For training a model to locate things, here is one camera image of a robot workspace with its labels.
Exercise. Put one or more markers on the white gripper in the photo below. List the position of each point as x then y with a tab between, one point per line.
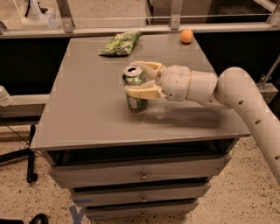
176	81

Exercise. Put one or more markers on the green soda can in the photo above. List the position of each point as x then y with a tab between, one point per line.
133	75

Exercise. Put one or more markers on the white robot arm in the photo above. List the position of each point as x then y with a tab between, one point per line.
233	89

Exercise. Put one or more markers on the green chip bag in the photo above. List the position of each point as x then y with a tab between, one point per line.
121	44

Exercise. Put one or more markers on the orange fruit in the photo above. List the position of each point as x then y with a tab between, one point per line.
186	36

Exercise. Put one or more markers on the grey drawer cabinet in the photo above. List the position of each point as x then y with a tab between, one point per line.
87	119

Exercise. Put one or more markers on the top grey drawer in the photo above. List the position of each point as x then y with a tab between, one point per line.
139	171

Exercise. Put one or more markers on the grey drawer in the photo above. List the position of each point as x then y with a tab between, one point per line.
140	209
139	171
140	194

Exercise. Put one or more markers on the middle grey drawer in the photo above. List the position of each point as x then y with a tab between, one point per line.
140	194

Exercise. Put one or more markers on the bottom grey drawer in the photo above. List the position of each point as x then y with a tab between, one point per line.
140	209

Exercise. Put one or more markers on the white cylinder object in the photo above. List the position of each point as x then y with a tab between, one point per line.
5	98

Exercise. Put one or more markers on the black stand leg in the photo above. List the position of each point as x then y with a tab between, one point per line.
27	152

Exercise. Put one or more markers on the black round object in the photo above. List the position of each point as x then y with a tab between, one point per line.
40	218

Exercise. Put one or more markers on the metal railing frame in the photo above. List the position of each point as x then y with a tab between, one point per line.
51	18

